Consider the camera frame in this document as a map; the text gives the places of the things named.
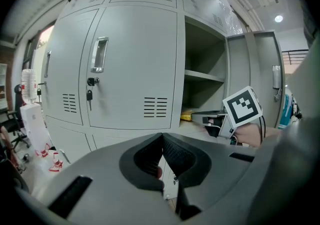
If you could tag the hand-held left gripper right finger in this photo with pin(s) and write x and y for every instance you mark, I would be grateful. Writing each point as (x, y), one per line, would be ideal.
(220, 189)

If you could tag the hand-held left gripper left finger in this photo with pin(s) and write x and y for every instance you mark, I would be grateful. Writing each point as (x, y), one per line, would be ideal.
(112, 194)

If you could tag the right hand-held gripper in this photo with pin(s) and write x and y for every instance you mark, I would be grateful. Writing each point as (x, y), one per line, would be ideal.
(243, 106)

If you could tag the yellow snack packet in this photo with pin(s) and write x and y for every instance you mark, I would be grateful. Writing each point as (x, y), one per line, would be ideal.
(187, 115)

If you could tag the grey metal locker cabinet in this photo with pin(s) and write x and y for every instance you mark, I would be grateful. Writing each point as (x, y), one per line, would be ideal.
(135, 56)

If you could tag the person's right forearm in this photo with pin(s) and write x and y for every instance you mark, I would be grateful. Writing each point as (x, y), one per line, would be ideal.
(250, 134)

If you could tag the blue plastic wrapped bundle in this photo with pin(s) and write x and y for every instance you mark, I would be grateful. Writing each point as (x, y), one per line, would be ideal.
(285, 111)

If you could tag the black metal railing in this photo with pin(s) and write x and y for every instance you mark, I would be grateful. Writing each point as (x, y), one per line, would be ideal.
(295, 55)

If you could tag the round ceiling light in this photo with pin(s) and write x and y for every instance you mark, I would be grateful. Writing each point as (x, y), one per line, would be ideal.
(279, 18)

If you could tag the black office chair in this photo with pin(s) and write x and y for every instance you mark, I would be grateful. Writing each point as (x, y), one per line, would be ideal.
(17, 99)

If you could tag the large clear water barrel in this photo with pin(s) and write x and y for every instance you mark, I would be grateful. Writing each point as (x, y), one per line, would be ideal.
(28, 84)

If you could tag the white open shelf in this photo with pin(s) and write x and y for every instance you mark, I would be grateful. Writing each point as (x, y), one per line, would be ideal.
(2, 76)

